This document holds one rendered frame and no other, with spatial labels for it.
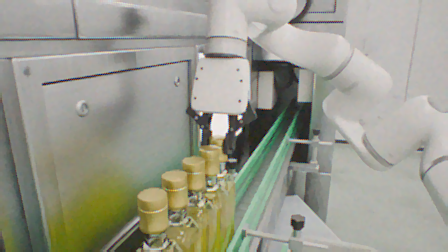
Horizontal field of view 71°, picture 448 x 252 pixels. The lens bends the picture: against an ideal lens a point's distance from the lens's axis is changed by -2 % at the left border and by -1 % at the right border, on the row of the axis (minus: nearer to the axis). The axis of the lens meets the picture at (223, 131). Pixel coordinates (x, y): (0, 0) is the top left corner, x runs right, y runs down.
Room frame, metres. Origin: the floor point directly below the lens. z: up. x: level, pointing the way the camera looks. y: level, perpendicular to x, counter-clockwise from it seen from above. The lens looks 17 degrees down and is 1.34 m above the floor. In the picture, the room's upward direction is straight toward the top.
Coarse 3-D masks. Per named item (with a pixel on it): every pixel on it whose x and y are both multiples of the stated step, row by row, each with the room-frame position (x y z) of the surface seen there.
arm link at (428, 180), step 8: (432, 168) 0.50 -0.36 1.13; (440, 168) 0.48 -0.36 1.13; (424, 176) 0.51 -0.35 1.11; (432, 176) 0.49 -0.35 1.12; (440, 176) 0.47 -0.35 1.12; (424, 184) 0.51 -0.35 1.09; (432, 184) 0.48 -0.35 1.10; (440, 184) 0.46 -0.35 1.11; (432, 192) 0.47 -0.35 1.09; (440, 192) 0.46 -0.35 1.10; (432, 200) 0.48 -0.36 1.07; (440, 200) 0.45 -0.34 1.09; (440, 208) 0.44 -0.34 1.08
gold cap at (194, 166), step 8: (184, 160) 0.44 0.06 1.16; (192, 160) 0.44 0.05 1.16; (200, 160) 0.44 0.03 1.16; (184, 168) 0.43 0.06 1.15; (192, 168) 0.43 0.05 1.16; (200, 168) 0.43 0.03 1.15; (192, 176) 0.43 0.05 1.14; (200, 176) 0.43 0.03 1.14; (192, 184) 0.43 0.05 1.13; (200, 184) 0.43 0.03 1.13
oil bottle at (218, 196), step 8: (208, 192) 0.48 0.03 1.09; (216, 192) 0.48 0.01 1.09; (224, 192) 0.50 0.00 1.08; (216, 200) 0.47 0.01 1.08; (224, 200) 0.49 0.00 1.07; (216, 208) 0.47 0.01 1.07; (224, 208) 0.49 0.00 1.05; (224, 216) 0.49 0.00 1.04; (224, 224) 0.49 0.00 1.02; (224, 232) 0.49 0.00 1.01; (224, 240) 0.49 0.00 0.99; (224, 248) 0.49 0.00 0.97
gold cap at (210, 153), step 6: (204, 150) 0.49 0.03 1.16; (210, 150) 0.49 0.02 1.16; (216, 150) 0.49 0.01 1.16; (204, 156) 0.48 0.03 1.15; (210, 156) 0.48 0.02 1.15; (216, 156) 0.49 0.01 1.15; (210, 162) 0.48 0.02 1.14; (216, 162) 0.49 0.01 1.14; (210, 168) 0.48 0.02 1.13; (216, 168) 0.49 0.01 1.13; (210, 174) 0.48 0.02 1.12; (216, 174) 0.49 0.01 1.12
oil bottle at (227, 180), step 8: (224, 176) 0.54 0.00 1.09; (232, 176) 0.56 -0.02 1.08; (224, 184) 0.53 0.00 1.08; (232, 184) 0.55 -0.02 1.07; (232, 192) 0.55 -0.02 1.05; (232, 200) 0.55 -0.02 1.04; (232, 208) 0.55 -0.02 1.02; (232, 216) 0.55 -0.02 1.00; (232, 224) 0.55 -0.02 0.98; (232, 232) 0.55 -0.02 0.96
